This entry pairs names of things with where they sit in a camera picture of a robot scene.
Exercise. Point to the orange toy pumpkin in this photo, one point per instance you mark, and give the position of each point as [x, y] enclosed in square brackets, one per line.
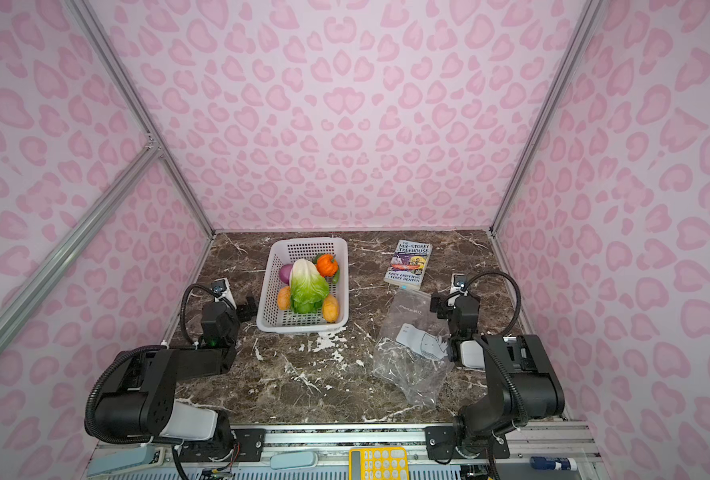
[327, 265]

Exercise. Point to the blue white marker pen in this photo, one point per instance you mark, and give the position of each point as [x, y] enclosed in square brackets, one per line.
[542, 463]

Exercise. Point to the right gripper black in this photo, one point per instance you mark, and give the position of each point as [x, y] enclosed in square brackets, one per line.
[451, 301]

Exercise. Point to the yellow calculator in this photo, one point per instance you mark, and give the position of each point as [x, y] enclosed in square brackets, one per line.
[378, 463]

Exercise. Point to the clear zip top bag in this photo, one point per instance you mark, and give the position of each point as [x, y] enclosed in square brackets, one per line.
[411, 352]

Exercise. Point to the purple toy onion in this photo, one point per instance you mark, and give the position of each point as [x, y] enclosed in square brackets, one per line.
[284, 273]

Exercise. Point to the white perforated plastic basket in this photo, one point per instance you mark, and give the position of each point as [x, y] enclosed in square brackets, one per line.
[270, 319]

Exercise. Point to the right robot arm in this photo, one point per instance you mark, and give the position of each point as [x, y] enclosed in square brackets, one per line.
[522, 386]

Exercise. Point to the green white toy cabbage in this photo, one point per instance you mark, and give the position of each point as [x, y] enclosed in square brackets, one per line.
[308, 288]

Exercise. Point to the yellow toy potato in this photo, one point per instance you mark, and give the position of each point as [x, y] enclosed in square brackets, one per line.
[284, 299]
[330, 309]

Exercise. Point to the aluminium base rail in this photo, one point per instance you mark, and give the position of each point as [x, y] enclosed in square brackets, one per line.
[332, 442]

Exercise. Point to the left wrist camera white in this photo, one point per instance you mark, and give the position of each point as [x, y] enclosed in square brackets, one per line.
[221, 287]

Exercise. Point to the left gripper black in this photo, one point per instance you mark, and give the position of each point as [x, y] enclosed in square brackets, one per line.
[238, 308]

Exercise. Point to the aluminium frame strut left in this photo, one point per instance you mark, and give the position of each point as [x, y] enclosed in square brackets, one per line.
[50, 272]

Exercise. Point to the light blue oval case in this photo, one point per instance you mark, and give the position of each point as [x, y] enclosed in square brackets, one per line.
[294, 460]

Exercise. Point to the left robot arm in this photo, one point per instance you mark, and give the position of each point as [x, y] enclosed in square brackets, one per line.
[133, 401]

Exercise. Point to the Treehouse paperback book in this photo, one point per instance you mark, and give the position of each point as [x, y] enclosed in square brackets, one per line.
[408, 264]

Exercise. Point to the grey remote left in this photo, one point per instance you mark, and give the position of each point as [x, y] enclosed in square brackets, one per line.
[126, 460]

